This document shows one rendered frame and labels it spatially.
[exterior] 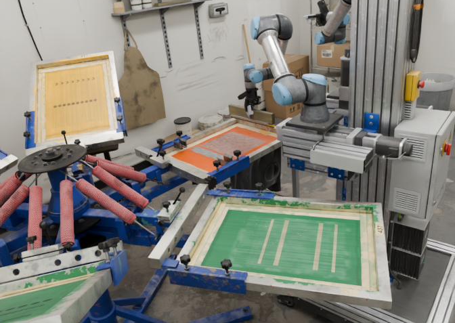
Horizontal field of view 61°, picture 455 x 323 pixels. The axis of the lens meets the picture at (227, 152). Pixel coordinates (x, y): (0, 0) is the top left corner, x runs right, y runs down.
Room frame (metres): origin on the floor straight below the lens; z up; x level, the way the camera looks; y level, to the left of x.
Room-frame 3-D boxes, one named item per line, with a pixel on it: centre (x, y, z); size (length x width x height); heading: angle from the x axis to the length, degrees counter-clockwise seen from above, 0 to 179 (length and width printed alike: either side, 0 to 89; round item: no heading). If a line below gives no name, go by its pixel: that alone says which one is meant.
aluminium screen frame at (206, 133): (2.34, 0.01, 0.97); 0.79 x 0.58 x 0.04; 131
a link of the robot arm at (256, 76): (2.40, -0.24, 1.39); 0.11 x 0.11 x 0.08; 13
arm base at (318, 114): (1.90, -0.47, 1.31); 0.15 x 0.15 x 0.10
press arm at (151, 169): (1.98, 0.43, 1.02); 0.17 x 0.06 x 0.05; 131
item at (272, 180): (2.24, -0.16, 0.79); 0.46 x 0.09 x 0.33; 131
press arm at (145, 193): (2.06, 0.33, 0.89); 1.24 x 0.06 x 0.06; 131
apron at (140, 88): (4.18, 0.87, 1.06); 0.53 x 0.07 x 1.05; 131
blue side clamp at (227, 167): (1.98, 0.01, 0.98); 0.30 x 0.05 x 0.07; 131
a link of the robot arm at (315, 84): (1.89, -0.47, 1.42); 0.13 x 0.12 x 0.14; 103
